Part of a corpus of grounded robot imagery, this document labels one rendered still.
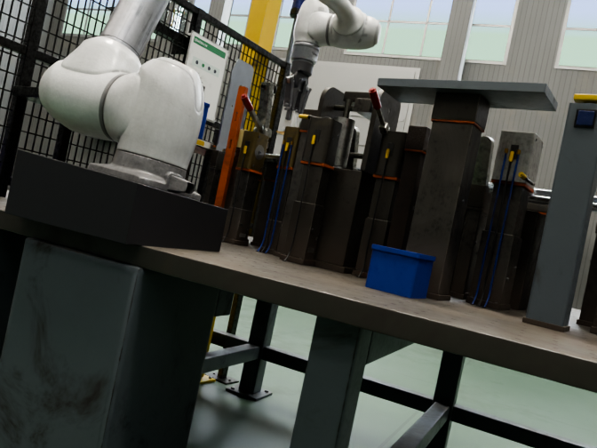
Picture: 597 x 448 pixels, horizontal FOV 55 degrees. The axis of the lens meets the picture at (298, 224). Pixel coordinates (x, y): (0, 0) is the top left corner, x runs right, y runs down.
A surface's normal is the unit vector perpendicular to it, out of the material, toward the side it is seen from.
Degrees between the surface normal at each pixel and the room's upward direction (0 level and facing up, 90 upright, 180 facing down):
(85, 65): 69
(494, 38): 90
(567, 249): 90
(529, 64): 90
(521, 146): 90
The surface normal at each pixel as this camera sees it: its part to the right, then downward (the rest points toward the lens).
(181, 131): 0.66, 0.18
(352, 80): -0.40, -0.09
